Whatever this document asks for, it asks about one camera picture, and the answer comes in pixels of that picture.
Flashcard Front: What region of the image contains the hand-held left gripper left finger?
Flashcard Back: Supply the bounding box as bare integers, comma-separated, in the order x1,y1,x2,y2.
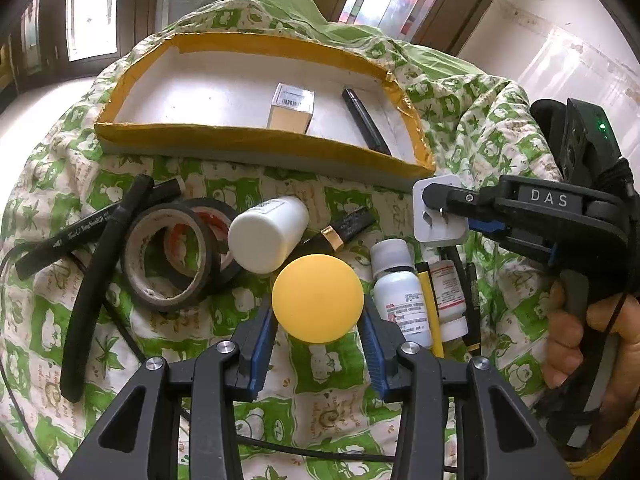
60,305,279,480

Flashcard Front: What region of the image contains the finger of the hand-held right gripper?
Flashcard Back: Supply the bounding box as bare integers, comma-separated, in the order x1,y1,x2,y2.
467,217,558,266
422,182,501,221

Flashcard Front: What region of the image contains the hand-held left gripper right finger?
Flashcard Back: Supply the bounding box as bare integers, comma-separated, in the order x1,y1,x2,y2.
357,295,576,480

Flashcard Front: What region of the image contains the white charger plug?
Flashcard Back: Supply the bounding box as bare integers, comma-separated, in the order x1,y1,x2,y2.
412,175,474,246

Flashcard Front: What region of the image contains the white bottle with grey cap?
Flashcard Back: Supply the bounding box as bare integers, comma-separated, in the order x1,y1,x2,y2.
370,239,434,349

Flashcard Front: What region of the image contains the yellow round sponge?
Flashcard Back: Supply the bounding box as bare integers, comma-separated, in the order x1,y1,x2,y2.
271,254,365,345

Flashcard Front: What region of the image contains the white bottle with red label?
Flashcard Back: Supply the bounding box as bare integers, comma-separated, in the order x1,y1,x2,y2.
431,259,469,343

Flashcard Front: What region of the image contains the black tape roll red core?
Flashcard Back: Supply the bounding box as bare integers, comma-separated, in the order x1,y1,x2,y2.
175,198,246,287

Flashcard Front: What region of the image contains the black lipstick with gold band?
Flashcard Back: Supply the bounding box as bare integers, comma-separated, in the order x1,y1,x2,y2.
300,210,376,252

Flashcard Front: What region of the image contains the black tape roll tan core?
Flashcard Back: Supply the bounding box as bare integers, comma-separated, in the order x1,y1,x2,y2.
121,203,221,314

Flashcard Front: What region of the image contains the cardboard box with yellow tape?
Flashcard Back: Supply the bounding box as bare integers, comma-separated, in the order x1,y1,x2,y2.
94,31,437,192

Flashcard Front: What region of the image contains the person's right hand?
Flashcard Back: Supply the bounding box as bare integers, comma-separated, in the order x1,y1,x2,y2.
541,280,640,446

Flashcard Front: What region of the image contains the yellow pen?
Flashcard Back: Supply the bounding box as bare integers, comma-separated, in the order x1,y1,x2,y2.
415,261,445,359

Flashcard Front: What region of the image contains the black pen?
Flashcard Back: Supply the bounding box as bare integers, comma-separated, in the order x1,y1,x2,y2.
445,245,483,359
342,88,392,156

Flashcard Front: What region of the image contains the large white plastic bottle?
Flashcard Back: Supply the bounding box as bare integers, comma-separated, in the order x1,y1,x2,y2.
227,196,310,275

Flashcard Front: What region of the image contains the black foam tube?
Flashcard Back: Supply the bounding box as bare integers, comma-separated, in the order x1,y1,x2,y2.
59,175,155,404

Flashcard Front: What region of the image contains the small tan box with barcode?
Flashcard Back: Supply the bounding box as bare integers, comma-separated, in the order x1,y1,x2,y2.
266,83,316,134

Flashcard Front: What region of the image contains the green printed blanket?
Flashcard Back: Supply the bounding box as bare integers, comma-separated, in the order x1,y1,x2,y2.
0,0,640,480

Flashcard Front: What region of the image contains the black marker with white print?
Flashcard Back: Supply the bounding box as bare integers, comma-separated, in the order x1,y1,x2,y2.
15,177,186,279

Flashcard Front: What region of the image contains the wooden framed window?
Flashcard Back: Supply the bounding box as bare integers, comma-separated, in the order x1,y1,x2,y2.
65,0,123,63

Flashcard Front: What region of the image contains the black cable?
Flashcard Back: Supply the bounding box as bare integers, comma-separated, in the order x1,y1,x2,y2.
0,240,458,480

